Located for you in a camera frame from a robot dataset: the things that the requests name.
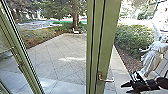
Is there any metal door lever handle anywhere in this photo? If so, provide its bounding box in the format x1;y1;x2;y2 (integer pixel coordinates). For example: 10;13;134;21
97;71;115;84

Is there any large garden tree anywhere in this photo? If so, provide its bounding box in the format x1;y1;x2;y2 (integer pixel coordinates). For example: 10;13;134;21
6;0;88;32

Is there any white garden statue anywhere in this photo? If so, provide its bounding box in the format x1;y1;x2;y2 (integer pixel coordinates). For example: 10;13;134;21
137;19;168;80

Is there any green garden bush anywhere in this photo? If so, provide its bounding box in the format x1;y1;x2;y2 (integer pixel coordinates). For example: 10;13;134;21
113;24;156;60

